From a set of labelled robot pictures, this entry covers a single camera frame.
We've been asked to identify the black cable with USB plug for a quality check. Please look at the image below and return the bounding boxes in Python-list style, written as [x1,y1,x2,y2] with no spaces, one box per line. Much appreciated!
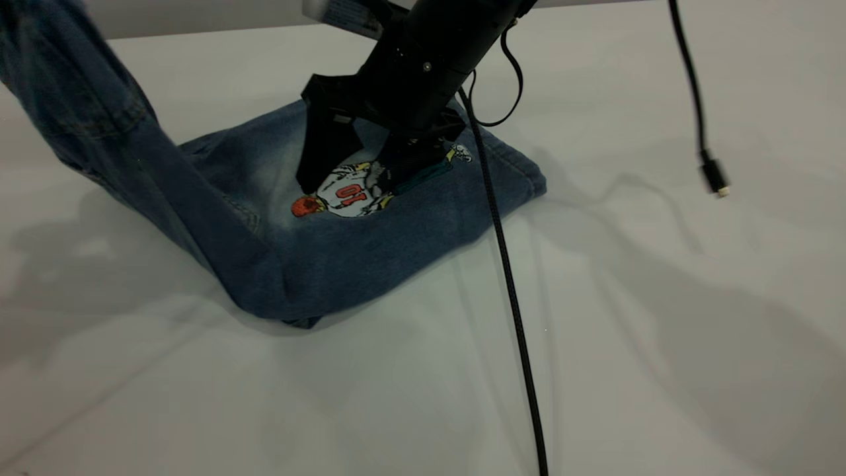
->
[668,0,730,199]

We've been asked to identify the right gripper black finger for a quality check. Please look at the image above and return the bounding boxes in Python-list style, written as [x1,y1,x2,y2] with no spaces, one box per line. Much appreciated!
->
[375,134,458,194]
[295,99,365,196]

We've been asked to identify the thick black braided cable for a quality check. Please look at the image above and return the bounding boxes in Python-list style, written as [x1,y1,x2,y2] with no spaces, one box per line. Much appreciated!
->
[457,86,551,476]

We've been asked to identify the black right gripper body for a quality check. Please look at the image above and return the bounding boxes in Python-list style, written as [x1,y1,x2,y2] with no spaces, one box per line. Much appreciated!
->
[301,0,536,141]

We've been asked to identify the thin black looped cable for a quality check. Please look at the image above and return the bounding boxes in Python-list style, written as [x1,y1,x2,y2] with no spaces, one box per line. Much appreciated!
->
[466,23,525,128]

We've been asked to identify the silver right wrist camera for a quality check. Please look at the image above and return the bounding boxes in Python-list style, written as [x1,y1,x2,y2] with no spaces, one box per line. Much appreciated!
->
[303,0,385,40]

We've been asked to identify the blue denim shorts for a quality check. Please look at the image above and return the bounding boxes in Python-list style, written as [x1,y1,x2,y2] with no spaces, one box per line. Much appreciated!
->
[0,0,548,329]

